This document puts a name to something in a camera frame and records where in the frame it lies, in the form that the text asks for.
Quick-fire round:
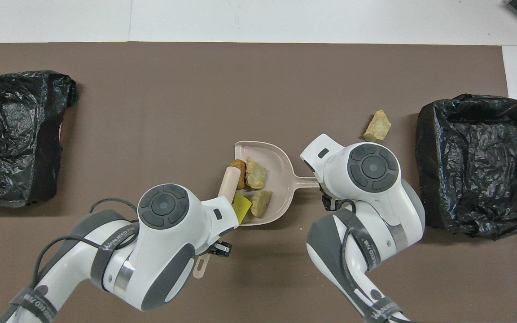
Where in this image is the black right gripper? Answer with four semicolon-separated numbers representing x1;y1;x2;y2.
320;185;344;211

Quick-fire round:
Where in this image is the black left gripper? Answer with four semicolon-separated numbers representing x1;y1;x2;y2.
208;241;232;257

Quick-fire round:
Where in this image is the yellow sponge piece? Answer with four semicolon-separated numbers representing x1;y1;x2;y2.
233;193;253;225

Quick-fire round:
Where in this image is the beige plastic dustpan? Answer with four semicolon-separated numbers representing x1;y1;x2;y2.
234;141;321;226

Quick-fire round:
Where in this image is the beige hand brush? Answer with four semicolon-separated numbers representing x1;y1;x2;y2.
193;166;246;279

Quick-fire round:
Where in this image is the brown bread roll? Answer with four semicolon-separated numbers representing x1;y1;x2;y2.
230;159;247;190

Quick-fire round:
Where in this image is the black bag lined bin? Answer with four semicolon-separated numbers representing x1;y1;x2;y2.
416;93;517;240
0;70;79;208

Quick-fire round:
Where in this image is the brown table mat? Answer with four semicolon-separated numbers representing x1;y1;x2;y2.
0;42;517;323

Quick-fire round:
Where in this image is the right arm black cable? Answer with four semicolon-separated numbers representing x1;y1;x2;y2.
337;199;403;323

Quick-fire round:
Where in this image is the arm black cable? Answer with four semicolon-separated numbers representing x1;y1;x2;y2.
337;199;403;323
32;198;140;288

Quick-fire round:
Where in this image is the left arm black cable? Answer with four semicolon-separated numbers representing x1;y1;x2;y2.
32;198;140;288

